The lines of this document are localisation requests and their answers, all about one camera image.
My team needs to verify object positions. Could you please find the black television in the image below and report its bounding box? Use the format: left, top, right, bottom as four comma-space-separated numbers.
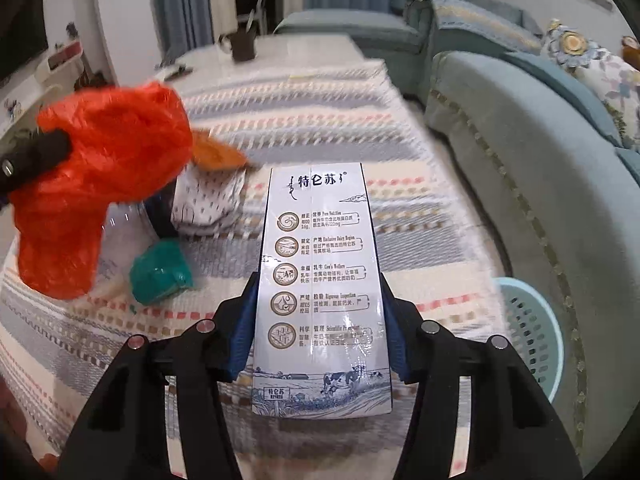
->
0, 0, 48, 86

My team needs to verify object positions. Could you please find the floral sofa cushion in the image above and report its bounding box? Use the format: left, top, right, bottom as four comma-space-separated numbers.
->
542, 19, 640, 153

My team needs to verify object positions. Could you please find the white blue milk carton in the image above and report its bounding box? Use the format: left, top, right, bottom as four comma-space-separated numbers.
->
251, 162, 393, 419

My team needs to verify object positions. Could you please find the light blue plastic basket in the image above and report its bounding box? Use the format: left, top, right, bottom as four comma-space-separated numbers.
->
495, 277, 565, 406

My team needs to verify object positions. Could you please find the red plastic bag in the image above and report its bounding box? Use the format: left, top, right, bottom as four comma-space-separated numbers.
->
14, 80, 195, 301

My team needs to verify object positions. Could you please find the patterned armrest cloth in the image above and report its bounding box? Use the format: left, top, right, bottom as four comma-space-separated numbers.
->
430, 0, 544, 52

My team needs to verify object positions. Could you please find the white refrigerator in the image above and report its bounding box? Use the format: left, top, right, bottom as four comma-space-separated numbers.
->
80, 0, 156, 88

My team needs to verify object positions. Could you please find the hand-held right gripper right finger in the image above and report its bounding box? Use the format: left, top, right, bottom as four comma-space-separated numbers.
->
380, 272, 583, 480

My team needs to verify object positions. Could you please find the white television stand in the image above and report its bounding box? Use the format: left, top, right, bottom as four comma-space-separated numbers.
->
0, 40, 83, 136

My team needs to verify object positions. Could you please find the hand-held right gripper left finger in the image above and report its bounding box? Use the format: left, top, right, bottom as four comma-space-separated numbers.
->
55, 275, 261, 480

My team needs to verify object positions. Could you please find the orange snack packet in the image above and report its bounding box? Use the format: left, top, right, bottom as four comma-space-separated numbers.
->
192, 130, 261, 171

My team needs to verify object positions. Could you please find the striped woven tablecloth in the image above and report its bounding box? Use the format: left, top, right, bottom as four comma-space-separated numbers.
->
0, 57, 506, 466

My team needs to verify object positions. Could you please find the white patterned packet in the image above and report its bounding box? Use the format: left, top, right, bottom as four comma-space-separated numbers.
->
171, 167, 247, 236

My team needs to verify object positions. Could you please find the green crumpled bag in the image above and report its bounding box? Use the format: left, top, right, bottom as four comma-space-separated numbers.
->
129, 240, 195, 306

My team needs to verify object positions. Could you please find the teal sofa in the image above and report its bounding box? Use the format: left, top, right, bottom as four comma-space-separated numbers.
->
274, 0, 640, 431

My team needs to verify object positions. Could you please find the dark mug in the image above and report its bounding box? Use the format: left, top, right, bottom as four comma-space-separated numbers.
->
219, 30, 258, 63

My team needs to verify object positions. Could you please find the grey chair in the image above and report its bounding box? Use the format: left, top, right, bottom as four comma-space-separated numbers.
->
247, 0, 272, 36

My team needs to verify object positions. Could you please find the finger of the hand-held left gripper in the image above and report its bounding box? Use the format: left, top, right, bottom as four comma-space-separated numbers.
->
0, 129, 72, 196

